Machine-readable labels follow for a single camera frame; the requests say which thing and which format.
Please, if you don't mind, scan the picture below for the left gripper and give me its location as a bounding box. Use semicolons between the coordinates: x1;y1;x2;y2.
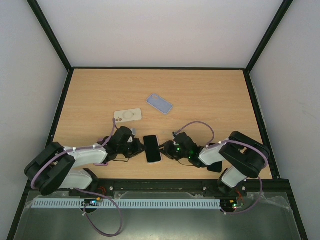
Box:
118;138;147;159

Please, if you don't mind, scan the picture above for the pink phone case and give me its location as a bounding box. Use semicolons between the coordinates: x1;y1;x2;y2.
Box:
143;134;163;164

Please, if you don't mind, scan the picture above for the black screen phone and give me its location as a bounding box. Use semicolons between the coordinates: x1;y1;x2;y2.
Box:
143;135;162;163

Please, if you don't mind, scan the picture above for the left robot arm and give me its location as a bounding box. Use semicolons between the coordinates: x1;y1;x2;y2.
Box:
24;126;146;196

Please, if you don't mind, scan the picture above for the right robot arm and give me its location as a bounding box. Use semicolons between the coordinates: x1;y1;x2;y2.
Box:
157;131;271;196

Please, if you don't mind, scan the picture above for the purple phone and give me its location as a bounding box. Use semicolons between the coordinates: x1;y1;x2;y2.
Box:
93;162;109;167

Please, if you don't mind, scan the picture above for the beige phone case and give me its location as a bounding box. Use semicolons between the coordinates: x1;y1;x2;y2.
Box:
113;108;142;123

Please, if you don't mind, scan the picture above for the lavender phone case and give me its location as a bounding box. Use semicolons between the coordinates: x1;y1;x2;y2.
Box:
146;93;173;115

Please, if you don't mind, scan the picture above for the grey metal plate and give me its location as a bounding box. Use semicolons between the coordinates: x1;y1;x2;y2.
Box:
14;192;300;240

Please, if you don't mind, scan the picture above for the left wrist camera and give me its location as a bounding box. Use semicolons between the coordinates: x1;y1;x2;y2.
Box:
127;128;137;143

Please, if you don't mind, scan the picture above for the light blue slotted cable duct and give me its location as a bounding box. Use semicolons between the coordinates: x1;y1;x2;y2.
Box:
30;198;221;210

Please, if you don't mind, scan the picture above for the black aluminium frame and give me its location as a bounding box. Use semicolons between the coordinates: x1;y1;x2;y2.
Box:
7;0;308;240

